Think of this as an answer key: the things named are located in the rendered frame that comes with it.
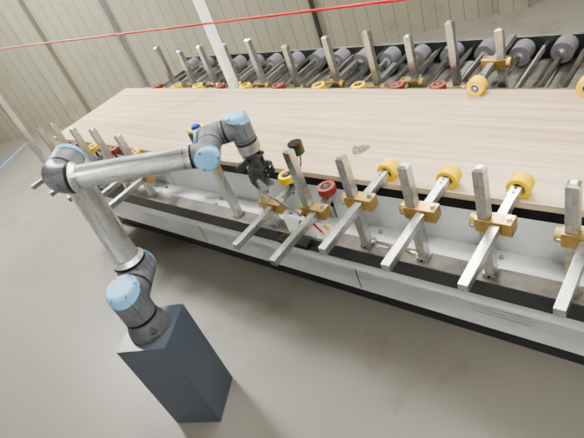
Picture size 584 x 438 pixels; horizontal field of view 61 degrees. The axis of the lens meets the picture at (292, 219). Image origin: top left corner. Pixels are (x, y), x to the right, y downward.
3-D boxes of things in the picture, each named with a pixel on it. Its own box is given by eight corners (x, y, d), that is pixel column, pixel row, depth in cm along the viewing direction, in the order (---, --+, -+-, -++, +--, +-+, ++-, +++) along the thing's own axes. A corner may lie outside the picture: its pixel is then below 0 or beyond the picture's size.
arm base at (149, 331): (161, 343, 214) (149, 328, 208) (124, 346, 219) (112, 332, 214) (175, 308, 228) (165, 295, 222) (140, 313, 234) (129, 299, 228)
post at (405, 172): (428, 270, 189) (406, 167, 161) (420, 268, 191) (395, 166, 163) (432, 263, 191) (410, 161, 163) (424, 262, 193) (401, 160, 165)
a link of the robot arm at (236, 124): (221, 112, 189) (245, 103, 188) (234, 140, 197) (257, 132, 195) (220, 122, 182) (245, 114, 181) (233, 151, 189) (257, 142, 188)
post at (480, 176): (494, 282, 172) (482, 170, 144) (485, 280, 174) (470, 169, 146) (499, 275, 174) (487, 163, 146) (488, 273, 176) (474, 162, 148)
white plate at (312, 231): (335, 242, 212) (328, 225, 206) (288, 231, 229) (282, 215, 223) (335, 242, 212) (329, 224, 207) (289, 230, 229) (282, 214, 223)
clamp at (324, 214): (325, 221, 206) (321, 211, 203) (300, 215, 214) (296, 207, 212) (332, 212, 209) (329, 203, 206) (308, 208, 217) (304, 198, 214)
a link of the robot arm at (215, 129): (189, 139, 182) (221, 128, 181) (192, 125, 192) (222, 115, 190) (201, 160, 188) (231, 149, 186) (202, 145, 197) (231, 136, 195)
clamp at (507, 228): (512, 239, 153) (510, 227, 150) (468, 231, 161) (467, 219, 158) (518, 226, 156) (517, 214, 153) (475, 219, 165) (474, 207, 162)
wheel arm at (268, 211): (240, 251, 211) (236, 244, 209) (235, 249, 213) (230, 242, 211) (297, 189, 234) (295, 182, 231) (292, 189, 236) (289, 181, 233)
